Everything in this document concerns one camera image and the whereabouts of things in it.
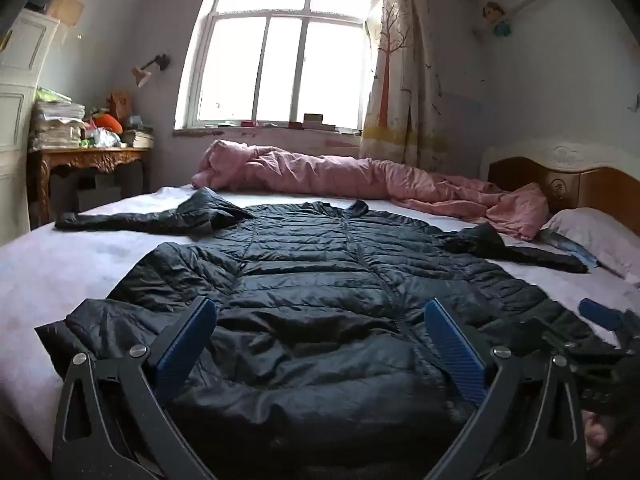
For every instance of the black puffer jacket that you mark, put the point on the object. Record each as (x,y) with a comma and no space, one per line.
(320,365)

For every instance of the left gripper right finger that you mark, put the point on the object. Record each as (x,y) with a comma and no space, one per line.
(526,422)

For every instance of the wall toy decoration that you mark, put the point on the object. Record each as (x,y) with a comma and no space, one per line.
(496,19)

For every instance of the white framed window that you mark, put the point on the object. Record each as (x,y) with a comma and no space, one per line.
(275,61)

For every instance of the white wardrobe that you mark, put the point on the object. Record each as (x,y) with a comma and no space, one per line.
(23,52)

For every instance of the stack of books on table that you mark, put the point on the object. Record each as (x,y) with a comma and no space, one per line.
(137,139)

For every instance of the pink pillow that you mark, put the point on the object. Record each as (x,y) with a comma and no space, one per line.
(613,245)

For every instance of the books on windowsill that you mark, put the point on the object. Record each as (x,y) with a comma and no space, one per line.
(310,122)

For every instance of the carved wooden side table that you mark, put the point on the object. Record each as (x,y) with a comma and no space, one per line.
(62,179)

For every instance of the wooden white headboard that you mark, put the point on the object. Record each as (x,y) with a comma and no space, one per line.
(570,174)

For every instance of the pink duvet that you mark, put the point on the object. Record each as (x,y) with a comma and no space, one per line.
(235,166)

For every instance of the tree print curtain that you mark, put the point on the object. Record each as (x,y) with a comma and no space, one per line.
(404,121)

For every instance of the stack of papers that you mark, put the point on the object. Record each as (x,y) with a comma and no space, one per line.
(57,122)

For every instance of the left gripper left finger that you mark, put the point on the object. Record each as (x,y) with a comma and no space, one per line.
(112,421)

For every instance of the pink floral bed sheet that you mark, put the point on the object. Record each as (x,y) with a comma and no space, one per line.
(46,273)

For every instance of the person's right hand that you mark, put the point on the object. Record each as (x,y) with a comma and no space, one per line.
(597,429)

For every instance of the wall mounted lamp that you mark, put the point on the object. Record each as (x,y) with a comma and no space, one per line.
(143,73)

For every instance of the blue cloth by pillow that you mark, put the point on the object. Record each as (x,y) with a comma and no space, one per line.
(558,241)

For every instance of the orange plush toy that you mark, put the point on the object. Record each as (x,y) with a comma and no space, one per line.
(108,122)

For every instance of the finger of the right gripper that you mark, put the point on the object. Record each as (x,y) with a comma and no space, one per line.
(609,319)

